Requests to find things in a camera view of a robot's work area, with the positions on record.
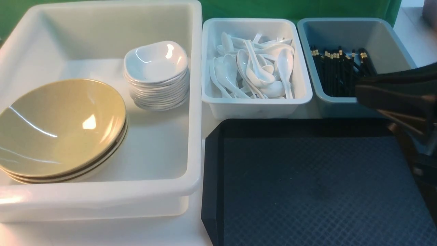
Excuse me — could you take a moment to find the stack of white sauce dishes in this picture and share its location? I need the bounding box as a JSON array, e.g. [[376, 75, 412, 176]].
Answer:
[[128, 72, 190, 111]]

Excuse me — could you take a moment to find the white plastic spoon bin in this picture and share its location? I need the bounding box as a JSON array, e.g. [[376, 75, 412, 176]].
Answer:
[[202, 18, 313, 120]]

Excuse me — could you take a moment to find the white soup spoon left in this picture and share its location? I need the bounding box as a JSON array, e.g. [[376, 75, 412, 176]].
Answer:
[[213, 54, 250, 99]]

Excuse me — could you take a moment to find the white soup spoon on top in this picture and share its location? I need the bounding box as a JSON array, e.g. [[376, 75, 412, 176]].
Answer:
[[255, 43, 295, 57]]

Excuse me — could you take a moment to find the green backdrop cloth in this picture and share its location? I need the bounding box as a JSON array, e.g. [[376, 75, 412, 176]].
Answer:
[[0, 0, 402, 40]]

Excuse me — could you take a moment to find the white ceramic soup spoon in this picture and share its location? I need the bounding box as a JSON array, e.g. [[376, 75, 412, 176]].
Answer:
[[276, 49, 294, 99]]

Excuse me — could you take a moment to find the yellow-green noodle bowl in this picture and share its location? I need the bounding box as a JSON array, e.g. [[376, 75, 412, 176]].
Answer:
[[0, 79, 127, 178]]

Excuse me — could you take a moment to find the bundle of black chopsticks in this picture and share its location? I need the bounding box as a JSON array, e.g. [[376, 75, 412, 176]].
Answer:
[[310, 45, 377, 97]]

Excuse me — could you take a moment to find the white square sauce dish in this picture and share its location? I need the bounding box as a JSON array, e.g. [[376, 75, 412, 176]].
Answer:
[[124, 41, 188, 84]]

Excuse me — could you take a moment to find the white soup spoon centre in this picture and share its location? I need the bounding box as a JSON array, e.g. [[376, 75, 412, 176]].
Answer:
[[244, 40, 275, 86]]

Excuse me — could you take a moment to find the black textured serving tray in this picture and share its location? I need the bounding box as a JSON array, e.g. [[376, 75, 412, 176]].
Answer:
[[201, 118, 436, 246]]

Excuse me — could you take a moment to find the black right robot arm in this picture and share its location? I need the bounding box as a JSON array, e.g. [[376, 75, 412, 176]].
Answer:
[[355, 63, 437, 211]]

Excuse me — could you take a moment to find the blue-grey chopstick bin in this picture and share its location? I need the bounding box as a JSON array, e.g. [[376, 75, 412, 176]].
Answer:
[[297, 18, 416, 118]]

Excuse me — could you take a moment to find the large white plastic tub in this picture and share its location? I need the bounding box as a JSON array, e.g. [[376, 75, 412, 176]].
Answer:
[[1, 0, 202, 222]]

